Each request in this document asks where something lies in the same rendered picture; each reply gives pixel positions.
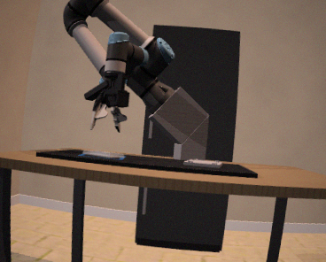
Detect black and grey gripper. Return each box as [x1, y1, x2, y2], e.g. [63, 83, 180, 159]
[90, 73, 129, 132]

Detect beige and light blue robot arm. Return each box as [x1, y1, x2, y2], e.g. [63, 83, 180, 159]
[63, 0, 175, 115]

